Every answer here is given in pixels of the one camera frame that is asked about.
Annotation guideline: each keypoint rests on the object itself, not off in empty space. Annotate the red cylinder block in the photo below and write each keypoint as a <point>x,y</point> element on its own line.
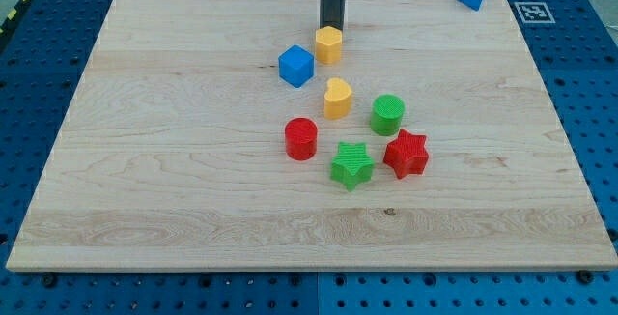
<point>301,135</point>

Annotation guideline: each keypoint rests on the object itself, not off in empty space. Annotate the green star block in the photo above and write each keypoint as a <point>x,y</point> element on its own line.
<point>351,165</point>

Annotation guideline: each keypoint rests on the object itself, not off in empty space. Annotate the yellow heart block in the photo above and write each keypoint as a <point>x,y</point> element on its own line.
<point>337,98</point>

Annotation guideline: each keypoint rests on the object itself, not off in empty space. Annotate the blue cube block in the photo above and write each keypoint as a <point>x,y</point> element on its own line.
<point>296,66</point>

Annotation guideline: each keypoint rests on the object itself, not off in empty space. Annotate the green cylinder block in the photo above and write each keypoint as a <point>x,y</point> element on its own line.
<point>387,114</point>

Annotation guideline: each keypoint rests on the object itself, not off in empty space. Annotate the wooden board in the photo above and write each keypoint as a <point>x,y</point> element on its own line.
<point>172,157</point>

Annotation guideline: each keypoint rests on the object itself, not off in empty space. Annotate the red star block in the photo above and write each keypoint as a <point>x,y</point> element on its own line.
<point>407,154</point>

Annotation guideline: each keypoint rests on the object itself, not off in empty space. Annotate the yellow hexagon block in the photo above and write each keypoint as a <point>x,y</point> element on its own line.
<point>328,45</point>

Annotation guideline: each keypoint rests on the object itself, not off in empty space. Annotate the white fiducial marker tag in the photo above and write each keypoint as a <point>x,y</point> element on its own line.
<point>532,12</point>

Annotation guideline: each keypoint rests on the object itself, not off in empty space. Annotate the yellow black hazard tape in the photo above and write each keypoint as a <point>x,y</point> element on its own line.
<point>14,16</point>

